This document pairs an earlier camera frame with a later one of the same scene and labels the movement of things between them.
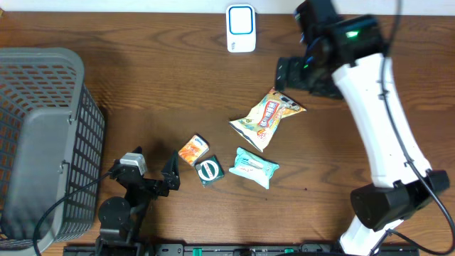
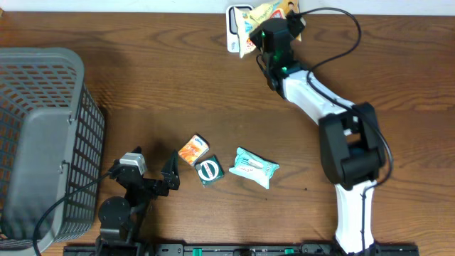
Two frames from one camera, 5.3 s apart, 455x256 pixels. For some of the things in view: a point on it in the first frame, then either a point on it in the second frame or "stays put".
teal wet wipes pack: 254,168 stays put
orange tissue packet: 194,149 stays put
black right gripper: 296,78 -> 256,33
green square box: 209,170 stays put
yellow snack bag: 258,127 -> 247,20
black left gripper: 171,178 stays put
